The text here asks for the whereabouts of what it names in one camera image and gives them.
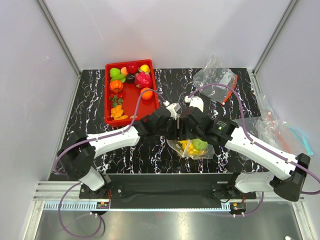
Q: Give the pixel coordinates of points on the orange toy orange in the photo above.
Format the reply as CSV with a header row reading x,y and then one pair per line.
x,y
146,94

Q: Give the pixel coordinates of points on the clear bag orange zipper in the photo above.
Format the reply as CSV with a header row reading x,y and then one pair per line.
x,y
216,72

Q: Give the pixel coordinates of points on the green toy starfruit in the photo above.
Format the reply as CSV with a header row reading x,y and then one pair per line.
x,y
119,77

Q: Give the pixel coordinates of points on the clear bags blue red zippers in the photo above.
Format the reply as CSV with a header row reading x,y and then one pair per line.
x,y
274,131

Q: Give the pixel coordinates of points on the green toy apple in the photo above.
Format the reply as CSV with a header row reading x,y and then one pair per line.
x,y
199,144

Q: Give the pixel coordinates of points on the red plastic tray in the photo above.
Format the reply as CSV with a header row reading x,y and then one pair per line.
x,y
129,94

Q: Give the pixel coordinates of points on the green toy pepper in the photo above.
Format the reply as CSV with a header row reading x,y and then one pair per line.
x,y
114,72

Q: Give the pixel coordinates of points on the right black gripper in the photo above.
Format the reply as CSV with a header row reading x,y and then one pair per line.
x,y
188,135

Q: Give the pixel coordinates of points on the polka dot zip bag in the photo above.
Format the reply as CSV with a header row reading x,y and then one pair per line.
x,y
205,154

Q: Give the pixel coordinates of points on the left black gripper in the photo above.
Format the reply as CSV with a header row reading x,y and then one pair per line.
x,y
176,134

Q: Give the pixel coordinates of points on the orange toy ginger root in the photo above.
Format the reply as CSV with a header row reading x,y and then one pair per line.
x,y
117,113

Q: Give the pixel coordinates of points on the yellow toy banana bunch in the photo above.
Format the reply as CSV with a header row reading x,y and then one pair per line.
x,y
187,149

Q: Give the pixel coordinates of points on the pink toy dragon fruit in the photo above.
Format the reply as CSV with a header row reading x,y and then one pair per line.
x,y
143,80

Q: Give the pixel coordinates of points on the peach toy fruit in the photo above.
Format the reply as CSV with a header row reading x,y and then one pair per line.
x,y
124,71

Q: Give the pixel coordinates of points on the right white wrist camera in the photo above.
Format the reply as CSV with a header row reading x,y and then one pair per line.
x,y
195,101

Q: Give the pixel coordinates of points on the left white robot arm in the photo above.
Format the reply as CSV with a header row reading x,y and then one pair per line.
x,y
76,159

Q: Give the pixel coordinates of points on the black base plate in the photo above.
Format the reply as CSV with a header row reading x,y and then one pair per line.
x,y
163,191

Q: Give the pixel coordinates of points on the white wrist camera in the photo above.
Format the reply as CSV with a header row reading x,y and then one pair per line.
x,y
173,109
195,101

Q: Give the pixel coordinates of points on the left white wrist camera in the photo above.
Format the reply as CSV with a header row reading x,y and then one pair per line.
x,y
173,109

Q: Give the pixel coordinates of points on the orange toy pumpkin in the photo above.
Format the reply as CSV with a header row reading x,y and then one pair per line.
x,y
116,86

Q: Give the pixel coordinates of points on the yellow toy lemon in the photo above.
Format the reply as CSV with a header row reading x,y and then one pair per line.
x,y
144,68

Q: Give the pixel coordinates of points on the dark purple toy mangosteen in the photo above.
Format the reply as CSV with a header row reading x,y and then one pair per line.
x,y
130,78

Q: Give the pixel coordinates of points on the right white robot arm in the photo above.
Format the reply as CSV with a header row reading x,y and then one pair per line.
x,y
286,172

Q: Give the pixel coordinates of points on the dark red toy apple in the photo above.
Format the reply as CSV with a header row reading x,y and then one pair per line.
x,y
132,67

